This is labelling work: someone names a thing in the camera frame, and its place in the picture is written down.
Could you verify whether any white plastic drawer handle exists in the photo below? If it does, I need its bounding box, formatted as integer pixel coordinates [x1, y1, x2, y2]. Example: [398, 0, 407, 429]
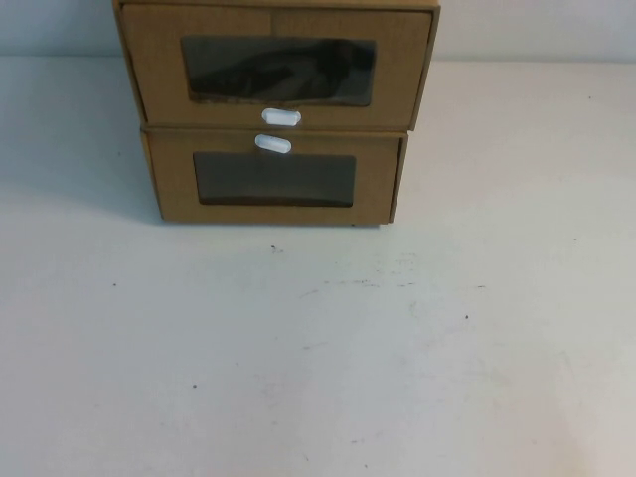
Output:
[261, 106, 303, 126]
[254, 132, 293, 154]

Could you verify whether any cardboard drawer box shell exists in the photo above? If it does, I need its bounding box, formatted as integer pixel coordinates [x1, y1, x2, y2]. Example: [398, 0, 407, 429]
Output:
[112, 0, 442, 128]

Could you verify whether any cardboard drawer with window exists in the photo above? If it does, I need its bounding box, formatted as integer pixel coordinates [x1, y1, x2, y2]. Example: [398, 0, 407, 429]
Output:
[143, 131, 402, 226]
[140, 123, 409, 231]
[121, 4, 433, 126]

